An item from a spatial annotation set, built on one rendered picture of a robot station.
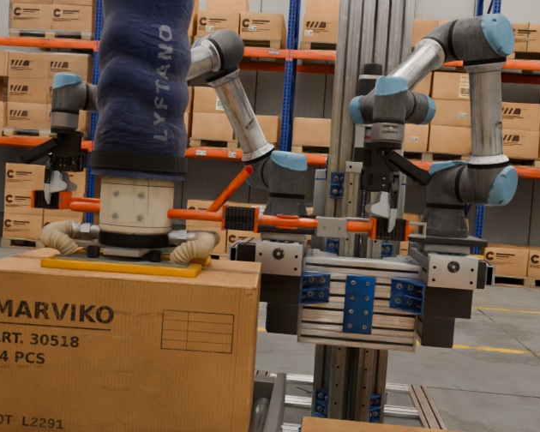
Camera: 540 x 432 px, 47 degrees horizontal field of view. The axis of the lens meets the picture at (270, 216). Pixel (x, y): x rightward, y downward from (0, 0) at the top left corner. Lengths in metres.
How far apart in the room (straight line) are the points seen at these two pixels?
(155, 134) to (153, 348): 0.47
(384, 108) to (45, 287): 0.84
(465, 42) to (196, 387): 1.17
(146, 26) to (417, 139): 7.40
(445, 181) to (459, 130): 6.85
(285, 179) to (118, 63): 0.70
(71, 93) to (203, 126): 7.00
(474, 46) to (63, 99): 1.13
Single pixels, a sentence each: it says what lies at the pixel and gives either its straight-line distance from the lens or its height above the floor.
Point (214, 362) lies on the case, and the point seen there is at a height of 0.79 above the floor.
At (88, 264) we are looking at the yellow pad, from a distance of 1.40.
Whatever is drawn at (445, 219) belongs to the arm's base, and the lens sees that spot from 1.93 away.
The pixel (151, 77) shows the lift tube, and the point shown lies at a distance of 1.42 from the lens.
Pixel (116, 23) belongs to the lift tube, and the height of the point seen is 1.49.
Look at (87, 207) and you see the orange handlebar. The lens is 1.51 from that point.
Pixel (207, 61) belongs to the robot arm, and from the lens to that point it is 1.82.
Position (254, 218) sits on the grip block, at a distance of 1.43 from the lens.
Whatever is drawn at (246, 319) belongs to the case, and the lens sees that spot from 1.30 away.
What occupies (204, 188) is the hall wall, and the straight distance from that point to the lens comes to 10.05.
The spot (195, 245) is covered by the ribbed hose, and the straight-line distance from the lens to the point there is 1.37.
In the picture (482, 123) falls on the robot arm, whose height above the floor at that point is 1.37.
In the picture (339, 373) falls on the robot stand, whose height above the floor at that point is 0.56.
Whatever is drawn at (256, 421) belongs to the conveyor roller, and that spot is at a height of 0.55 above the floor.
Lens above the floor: 1.16
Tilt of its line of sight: 3 degrees down
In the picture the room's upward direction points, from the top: 4 degrees clockwise
